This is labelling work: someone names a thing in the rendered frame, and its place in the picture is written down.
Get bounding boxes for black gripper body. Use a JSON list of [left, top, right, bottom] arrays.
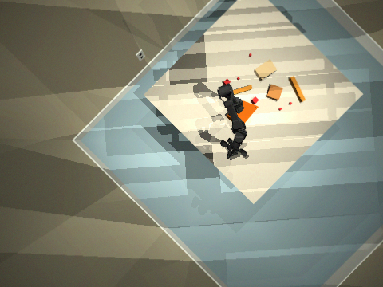
[[220, 139, 247, 157]]

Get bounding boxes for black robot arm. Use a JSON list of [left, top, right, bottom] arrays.
[[217, 83, 247, 143]]

